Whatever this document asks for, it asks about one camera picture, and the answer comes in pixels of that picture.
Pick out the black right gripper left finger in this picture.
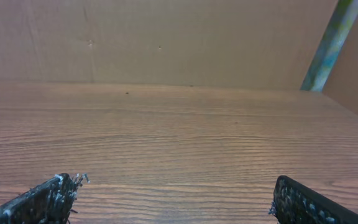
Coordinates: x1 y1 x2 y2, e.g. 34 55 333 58
0 173 90 224

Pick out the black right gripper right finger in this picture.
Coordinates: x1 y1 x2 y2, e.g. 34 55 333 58
268 175 358 224

